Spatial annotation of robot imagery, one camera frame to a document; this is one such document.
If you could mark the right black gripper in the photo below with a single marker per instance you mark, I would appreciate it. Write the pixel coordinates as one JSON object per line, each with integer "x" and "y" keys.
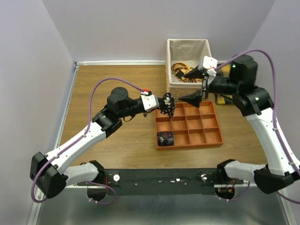
{"x": 194, "y": 100}

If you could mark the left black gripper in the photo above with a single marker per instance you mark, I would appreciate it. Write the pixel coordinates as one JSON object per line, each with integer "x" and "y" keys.
{"x": 142, "y": 98}

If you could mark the black floral tie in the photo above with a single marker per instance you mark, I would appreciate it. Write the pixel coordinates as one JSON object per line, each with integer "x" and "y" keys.
{"x": 167, "y": 105}

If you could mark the orange compartment tray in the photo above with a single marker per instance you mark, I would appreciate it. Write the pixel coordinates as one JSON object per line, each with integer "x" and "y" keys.
{"x": 192, "y": 127}

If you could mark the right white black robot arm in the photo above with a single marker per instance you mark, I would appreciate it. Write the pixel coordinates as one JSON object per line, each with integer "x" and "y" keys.
{"x": 256, "y": 105}

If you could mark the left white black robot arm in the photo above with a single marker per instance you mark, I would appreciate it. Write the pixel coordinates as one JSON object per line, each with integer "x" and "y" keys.
{"x": 52, "y": 172}

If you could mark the orange patterned tie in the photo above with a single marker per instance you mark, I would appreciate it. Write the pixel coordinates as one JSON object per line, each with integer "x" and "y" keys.
{"x": 180, "y": 69}

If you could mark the wicker basket with liner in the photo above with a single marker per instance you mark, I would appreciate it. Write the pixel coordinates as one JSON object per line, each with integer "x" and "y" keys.
{"x": 190, "y": 52}

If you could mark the yellow plaid shirt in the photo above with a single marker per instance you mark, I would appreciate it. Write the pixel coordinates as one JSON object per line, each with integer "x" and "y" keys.
{"x": 223, "y": 99}

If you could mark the rolled dark floral tie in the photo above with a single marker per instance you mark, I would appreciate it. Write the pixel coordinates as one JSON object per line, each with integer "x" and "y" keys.
{"x": 165, "y": 138}

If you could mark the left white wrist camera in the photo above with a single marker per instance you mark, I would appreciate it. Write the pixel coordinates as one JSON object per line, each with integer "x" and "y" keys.
{"x": 150, "y": 101}

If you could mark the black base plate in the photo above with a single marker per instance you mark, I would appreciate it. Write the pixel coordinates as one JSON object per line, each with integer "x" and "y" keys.
{"x": 164, "y": 181}

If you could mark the aluminium frame rail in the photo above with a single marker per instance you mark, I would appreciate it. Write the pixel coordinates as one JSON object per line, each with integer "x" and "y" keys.
{"x": 261, "y": 175}

